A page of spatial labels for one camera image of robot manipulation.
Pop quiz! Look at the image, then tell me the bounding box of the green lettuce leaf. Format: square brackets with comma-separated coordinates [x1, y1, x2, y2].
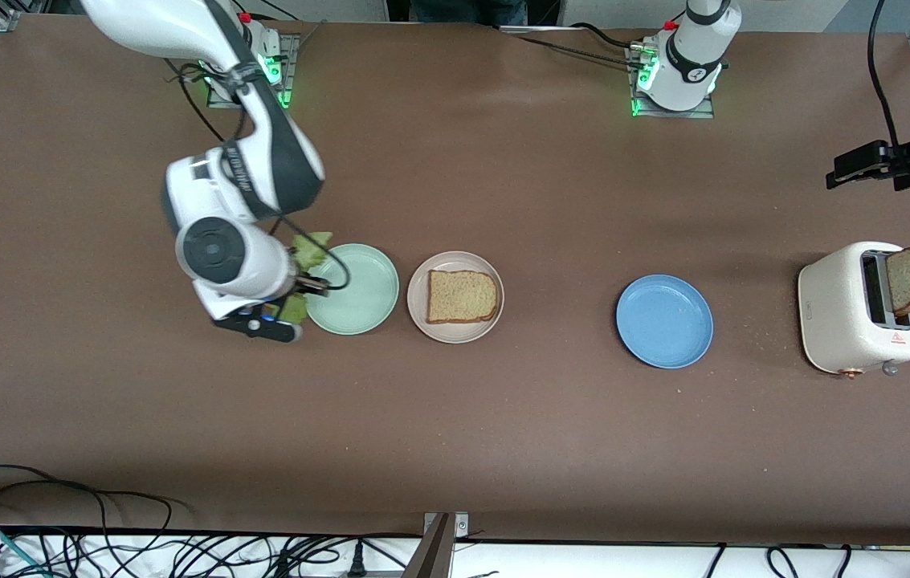
[282, 231, 335, 324]

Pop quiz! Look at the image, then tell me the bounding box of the mint green plate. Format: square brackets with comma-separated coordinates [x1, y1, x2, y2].
[302, 243, 400, 336]

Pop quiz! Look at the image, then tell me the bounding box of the beige plate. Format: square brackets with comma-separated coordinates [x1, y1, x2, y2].
[406, 250, 505, 344]

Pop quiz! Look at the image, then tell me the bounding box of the blue plate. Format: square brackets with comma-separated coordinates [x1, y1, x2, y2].
[615, 275, 714, 370]

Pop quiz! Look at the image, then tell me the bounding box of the white two-slot toaster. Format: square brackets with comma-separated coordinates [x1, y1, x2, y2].
[797, 241, 910, 378]

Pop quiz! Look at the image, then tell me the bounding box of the person in blue jeans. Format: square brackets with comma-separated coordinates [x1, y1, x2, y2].
[410, 0, 528, 26]

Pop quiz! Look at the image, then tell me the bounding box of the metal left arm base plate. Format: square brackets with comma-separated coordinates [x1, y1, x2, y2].
[626, 44, 716, 120]

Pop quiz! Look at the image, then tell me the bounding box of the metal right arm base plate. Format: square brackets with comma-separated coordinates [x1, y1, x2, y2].
[206, 32, 296, 110]

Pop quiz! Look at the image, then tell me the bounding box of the long looped black cable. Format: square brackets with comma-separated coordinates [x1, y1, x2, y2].
[0, 464, 182, 578]

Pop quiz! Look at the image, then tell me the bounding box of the metal table bracket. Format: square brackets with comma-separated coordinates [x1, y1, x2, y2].
[402, 511, 471, 578]

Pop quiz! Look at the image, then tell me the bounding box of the black braided base cable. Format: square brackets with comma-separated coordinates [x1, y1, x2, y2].
[503, 24, 648, 69]

